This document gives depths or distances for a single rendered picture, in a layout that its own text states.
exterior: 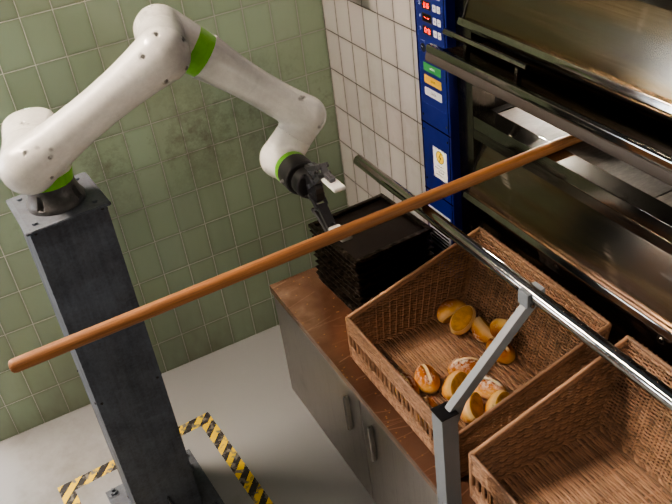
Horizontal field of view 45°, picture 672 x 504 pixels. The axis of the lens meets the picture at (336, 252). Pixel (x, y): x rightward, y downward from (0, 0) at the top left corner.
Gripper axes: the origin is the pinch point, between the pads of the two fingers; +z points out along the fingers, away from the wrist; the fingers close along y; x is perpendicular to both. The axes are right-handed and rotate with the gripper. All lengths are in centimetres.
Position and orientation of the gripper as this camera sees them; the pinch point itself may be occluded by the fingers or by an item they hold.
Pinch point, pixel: (341, 213)
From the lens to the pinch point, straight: 190.7
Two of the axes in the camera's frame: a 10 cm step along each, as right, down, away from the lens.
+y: 1.2, 8.2, 5.6
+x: -8.8, 3.5, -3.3
